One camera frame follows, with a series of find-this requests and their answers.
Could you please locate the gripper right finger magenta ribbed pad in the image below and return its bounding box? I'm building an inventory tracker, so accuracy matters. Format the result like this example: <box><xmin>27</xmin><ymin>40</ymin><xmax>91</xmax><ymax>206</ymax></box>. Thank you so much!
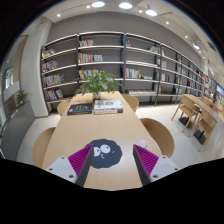
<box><xmin>132</xmin><ymin>143</ymin><xmax>180</xmax><ymax>187</ymax></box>

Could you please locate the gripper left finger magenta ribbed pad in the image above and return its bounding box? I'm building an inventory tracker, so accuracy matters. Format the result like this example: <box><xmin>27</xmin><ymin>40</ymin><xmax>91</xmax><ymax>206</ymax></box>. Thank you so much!
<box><xmin>45</xmin><ymin>144</ymin><xmax>95</xmax><ymax>187</ymax></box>

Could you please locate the white computer mouse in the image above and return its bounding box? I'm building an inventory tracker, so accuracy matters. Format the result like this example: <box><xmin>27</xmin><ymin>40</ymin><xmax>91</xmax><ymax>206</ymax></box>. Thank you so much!
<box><xmin>136</xmin><ymin>139</ymin><xmax>147</xmax><ymax>148</ymax></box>

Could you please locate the black cartoon face mouse pad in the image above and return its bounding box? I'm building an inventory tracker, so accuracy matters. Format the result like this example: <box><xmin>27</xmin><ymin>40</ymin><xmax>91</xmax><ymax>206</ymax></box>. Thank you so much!
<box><xmin>88</xmin><ymin>139</ymin><xmax>123</xmax><ymax>169</ymax></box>

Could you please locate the wooden chair near right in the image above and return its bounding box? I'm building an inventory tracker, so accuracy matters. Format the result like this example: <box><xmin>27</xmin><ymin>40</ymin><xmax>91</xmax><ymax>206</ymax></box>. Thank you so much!
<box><xmin>140</xmin><ymin>118</ymin><xmax>175</xmax><ymax>157</ymax></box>

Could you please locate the wooden chair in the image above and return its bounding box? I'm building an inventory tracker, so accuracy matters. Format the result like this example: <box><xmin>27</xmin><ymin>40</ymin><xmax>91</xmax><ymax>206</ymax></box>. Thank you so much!
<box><xmin>122</xmin><ymin>94</ymin><xmax>139</xmax><ymax>111</ymax></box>
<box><xmin>32</xmin><ymin>127</ymin><xmax>55</xmax><ymax>168</ymax></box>
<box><xmin>140</xmin><ymin>118</ymin><xmax>175</xmax><ymax>157</ymax></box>
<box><xmin>57</xmin><ymin>100</ymin><xmax>70</xmax><ymax>115</ymax></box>

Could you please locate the wooden chair near left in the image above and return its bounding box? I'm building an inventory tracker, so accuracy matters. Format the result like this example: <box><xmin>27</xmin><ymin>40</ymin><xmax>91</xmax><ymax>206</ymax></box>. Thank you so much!
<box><xmin>32</xmin><ymin>127</ymin><xmax>55</xmax><ymax>168</ymax></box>

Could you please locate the dark hardcover book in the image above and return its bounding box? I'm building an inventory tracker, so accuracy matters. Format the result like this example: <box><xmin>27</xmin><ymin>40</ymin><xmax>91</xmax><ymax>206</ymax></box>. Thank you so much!
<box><xmin>67</xmin><ymin>103</ymin><xmax>93</xmax><ymax>115</ymax></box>

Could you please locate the wooden chair far left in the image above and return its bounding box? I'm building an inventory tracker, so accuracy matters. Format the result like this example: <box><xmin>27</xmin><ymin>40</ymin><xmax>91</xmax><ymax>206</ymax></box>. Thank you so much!
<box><xmin>57</xmin><ymin>100</ymin><xmax>70</xmax><ymax>115</ymax></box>

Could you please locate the wooden chair far right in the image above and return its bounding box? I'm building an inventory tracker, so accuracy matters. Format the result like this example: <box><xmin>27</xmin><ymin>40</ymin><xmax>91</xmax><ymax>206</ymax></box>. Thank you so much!
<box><xmin>122</xmin><ymin>94</ymin><xmax>139</xmax><ymax>111</ymax></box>

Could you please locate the wooden armchair front right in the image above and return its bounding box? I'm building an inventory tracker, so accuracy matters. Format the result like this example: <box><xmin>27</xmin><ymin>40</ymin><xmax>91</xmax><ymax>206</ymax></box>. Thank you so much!
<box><xmin>189</xmin><ymin>110</ymin><xmax>218</xmax><ymax>146</ymax></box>

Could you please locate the wooden armchair by right table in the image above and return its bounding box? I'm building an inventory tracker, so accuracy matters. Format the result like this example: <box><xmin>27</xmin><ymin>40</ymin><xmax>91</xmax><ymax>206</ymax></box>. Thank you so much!
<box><xmin>176</xmin><ymin>94</ymin><xmax>200</xmax><ymax>131</ymax></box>

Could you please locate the green potted plant on table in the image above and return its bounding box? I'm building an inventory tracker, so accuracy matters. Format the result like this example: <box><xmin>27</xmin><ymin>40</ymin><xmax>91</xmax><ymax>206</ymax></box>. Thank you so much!
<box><xmin>74</xmin><ymin>70</ymin><xmax>122</xmax><ymax>100</ymax></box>

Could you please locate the green plant at left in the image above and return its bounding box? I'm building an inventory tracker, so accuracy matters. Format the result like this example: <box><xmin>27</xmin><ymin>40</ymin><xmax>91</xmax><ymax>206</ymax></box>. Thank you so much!
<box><xmin>15</xmin><ymin>90</ymin><xmax>28</xmax><ymax>107</ymax></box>

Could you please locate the large grey wall bookshelf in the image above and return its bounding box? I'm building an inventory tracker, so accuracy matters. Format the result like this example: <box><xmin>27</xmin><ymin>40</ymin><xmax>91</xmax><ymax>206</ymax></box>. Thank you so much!
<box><xmin>41</xmin><ymin>31</ymin><xmax>216</xmax><ymax>111</ymax></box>

